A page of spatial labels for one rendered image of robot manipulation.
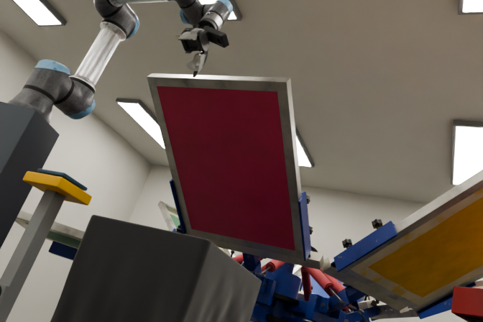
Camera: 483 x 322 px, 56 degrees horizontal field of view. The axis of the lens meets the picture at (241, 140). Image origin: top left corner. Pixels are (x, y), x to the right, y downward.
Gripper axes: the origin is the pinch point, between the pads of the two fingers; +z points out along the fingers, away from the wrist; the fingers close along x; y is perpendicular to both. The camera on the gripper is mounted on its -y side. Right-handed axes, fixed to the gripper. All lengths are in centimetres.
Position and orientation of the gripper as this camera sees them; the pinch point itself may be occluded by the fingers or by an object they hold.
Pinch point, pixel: (187, 59)
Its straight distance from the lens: 154.8
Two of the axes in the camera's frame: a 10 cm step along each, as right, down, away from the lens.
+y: -8.9, -0.9, 4.4
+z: -3.8, 6.9, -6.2
